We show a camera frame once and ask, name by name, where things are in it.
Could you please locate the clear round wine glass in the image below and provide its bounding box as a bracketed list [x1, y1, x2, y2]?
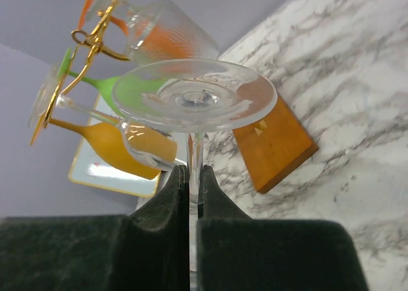
[27, 64, 187, 173]

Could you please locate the orange plastic goblet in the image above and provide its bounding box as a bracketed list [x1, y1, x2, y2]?
[71, 0, 202, 64]

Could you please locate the yellow plastic goblet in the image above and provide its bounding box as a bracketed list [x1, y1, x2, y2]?
[50, 119, 177, 179]

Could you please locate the green plastic goblet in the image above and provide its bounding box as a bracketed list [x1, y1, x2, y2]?
[57, 47, 170, 118]

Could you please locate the gold wire wine glass rack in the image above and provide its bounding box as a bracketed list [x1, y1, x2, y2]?
[43, 0, 319, 195]

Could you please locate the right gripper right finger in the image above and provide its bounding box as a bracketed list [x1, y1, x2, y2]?
[197, 166, 368, 290]

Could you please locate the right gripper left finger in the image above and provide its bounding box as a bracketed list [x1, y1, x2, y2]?
[1, 166, 190, 290]

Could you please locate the white framed whiteboard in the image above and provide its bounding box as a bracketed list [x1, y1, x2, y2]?
[68, 91, 163, 198]

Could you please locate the clear patterned stemmed glass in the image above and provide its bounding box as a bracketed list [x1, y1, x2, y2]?
[78, 0, 219, 65]

